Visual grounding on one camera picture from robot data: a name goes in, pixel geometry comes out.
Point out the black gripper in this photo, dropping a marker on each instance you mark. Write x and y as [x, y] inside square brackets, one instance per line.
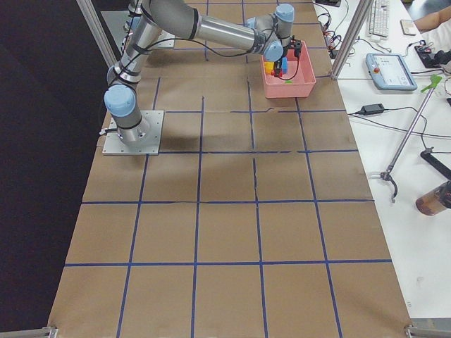
[284, 63]

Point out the red single-stud block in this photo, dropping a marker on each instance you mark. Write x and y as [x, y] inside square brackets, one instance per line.
[274, 72]

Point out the blue three-stud block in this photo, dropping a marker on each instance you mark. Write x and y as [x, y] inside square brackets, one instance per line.
[284, 64]

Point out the yellow two-stud block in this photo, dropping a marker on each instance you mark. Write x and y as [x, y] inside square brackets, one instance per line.
[269, 68]

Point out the pink plastic box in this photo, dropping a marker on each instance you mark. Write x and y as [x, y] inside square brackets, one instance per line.
[297, 82]

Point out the black power adapter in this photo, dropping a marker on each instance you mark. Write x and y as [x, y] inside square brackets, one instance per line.
[372, 109]

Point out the white keyboard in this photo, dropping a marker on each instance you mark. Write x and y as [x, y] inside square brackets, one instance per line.
[378, 19]

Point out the teach pendant tablet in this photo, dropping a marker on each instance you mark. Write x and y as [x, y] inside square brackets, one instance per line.
[390, 72]

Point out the smartphone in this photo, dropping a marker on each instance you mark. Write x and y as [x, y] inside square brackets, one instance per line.
[408, 27]

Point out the brown glass bottle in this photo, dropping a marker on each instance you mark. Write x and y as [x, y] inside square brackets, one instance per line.
[435, 201]

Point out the aluminium frame post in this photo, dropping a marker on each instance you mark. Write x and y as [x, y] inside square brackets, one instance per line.
[353, 30]

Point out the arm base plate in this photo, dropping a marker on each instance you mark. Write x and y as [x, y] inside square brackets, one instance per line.
[145, 139]
[164, 41]

